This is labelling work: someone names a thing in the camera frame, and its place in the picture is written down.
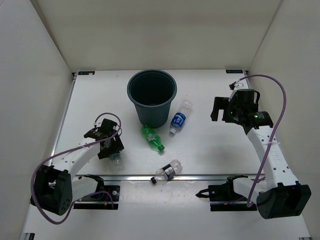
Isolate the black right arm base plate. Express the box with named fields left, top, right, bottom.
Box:
left=195, top=175, right=257, bottom=212

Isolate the black label sticker left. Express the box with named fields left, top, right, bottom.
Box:
left=78, top=71, right=95, bottom=76

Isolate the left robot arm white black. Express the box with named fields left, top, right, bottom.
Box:
left=30, top=119, right=124, bottom=216

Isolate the aluminium table edge rail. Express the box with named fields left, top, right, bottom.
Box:
left=44, top=173, right=281, bottom=182

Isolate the dark teal plastic bin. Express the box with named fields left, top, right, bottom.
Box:
left=127, top=69, right=177, bottom=129

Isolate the black label sticker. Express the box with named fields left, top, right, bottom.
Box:
left=78, top=71, right=95, bottom=76
left=225, top=69, right=244, bottom=74

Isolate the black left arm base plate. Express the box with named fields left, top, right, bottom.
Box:
left=73, top=181, right=121, bottom=210

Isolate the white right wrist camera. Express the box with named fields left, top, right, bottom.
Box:
left=229, top=81, right=248, bottom=91

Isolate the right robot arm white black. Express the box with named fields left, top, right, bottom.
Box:
left=210, top=89, right=312, bottom=219

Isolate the blue label clear water bottle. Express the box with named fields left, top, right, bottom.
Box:
left=169, top=99, right=193, bottom=137

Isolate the clear bottle white cap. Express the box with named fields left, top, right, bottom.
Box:
left=108, top=153, right=124, bottom=172

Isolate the green plastic soda bottle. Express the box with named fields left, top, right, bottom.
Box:
left=140, top=125, right=165, bottom=152

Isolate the black label sticker right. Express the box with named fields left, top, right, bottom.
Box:
left=225, top=69, right=244, bottom=74

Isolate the clear bottle black label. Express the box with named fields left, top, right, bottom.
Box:
left=150, top=159, right=183, bottom=185

